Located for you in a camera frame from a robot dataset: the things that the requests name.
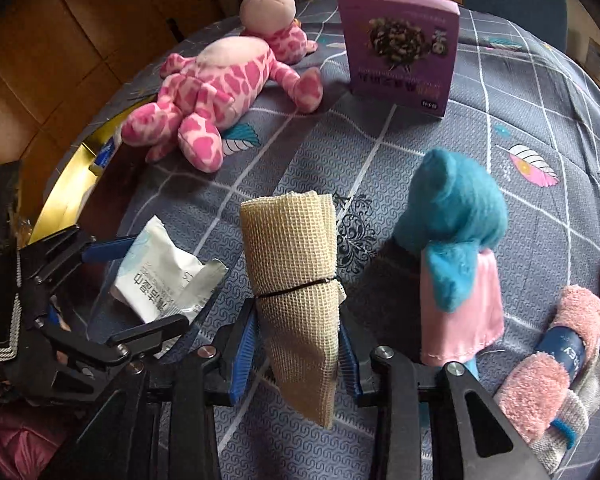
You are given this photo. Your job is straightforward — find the gold metal tin box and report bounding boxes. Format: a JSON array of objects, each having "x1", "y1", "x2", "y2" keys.
[{"x1": 28, "y1": 93, "x2": 156, "y2": 244}]

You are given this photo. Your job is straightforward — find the grey checked bed sheet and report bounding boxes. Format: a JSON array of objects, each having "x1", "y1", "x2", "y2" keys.
[{"x1": 44, "y1": 0, "x2": 600, "y2": 480}]

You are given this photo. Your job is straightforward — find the beige mesh cloth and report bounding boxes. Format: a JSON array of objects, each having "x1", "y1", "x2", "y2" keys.
[{"x1": 239, "y1": 191, "x2": 346, "y2": 428}]

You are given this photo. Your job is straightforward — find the grey knitted glove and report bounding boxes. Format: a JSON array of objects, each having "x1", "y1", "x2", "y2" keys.
[{"x1": 530, "y1": 353, "x2": 600, "y2": 474}]

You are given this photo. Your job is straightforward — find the wooden wardrobe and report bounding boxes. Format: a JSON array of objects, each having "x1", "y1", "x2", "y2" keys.
[{"x1": 0, "y1": 0, "x2": 237, "y2": 220}]

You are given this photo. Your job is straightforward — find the pink rolled socks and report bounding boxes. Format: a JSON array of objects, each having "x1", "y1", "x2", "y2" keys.
[{"x1": 495, "y1": 285, "x2": 600, "y2": 444}]

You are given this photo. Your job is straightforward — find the purple cardboard box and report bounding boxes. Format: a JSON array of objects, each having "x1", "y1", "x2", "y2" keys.
[{"x1": 338, "y1": 0, "x2": 460, "y2": 117}]

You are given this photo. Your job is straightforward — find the white tissue packet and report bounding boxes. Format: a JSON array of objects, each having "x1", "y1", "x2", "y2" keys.
[{"x1": 110, "y1": 217, "x2": 227, "y2": 323}]

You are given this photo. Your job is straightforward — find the pink spotted plush toy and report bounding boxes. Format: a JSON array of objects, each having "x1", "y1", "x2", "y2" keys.
[{"x1": 120, "y1": 0, "x2": 323, "y2": 174}]

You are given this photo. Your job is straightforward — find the blue plush toy pink dress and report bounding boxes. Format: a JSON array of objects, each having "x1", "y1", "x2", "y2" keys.
[{"x1": 392, "y1": 148, "x2": 508, "y2": 375}]

